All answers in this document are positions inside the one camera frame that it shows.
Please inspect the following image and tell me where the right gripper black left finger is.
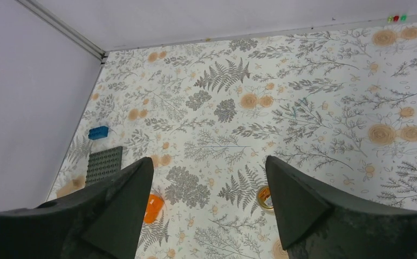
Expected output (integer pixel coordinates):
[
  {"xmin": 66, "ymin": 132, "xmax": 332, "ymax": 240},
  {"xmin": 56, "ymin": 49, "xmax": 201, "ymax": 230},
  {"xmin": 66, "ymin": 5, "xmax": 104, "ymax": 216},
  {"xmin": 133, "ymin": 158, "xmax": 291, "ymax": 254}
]
[{"xmin": 0, "ymin": 157, "xmax": 154, "ymax": 258}]

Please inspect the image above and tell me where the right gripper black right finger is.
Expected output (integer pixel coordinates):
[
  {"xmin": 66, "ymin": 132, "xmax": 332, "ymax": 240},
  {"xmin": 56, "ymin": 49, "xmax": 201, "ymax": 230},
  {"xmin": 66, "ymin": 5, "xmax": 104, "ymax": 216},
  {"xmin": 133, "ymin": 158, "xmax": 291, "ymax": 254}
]
[{"xmin": 265, "ymin": 156, "xmax": 417, "ymax": 258}]

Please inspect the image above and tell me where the orange pill organizer box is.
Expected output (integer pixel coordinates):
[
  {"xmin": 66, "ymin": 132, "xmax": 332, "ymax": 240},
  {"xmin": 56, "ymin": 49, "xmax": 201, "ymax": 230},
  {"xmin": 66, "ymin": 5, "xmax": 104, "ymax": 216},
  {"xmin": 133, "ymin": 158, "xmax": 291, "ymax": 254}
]
[{"xmin": 143, "ymin": 194, "xmax": 164, "ymax": 224}]

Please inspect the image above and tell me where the clear pill bottle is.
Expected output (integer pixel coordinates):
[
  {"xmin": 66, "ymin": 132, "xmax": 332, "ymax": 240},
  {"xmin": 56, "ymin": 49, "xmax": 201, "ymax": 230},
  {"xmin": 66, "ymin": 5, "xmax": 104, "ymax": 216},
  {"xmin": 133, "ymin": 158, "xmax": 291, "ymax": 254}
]
[{"xmin": 256, "ymin": 185, "xmax": 275, "ymax": 214}]

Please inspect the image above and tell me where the tan wooden block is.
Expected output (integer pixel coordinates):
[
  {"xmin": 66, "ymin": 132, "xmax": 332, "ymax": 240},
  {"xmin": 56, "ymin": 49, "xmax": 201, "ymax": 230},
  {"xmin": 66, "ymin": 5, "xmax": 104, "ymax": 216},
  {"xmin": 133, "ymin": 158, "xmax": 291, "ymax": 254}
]
[{"xmin": 56, "ymin": 175, "xmax": 86, "ymax": 198}]

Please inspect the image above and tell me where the grey studded baseplate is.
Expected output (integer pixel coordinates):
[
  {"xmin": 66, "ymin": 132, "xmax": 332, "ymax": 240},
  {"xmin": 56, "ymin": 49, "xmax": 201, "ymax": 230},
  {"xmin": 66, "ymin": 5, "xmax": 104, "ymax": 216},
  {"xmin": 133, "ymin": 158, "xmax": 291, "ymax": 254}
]
[{"xmin": 85, "ymin": 146, "xmax": 123, "ymax": 187}]

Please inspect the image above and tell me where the blue toy brick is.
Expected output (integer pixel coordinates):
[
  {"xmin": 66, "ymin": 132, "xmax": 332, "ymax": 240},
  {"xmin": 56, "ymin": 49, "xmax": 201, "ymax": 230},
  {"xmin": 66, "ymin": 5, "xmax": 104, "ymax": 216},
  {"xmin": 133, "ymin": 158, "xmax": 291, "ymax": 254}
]
[{"xmin": 88, "ymin": 126, "xmax": 109, "ymax": 140}]

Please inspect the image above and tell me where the floral patterned mat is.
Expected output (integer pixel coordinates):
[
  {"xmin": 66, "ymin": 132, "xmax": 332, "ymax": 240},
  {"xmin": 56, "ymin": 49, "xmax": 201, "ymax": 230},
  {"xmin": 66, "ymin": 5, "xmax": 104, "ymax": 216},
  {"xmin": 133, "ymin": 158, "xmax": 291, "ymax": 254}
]
[{"xmin": 49, "ymin": 23, "xmax": 417, "ymax": 258}]

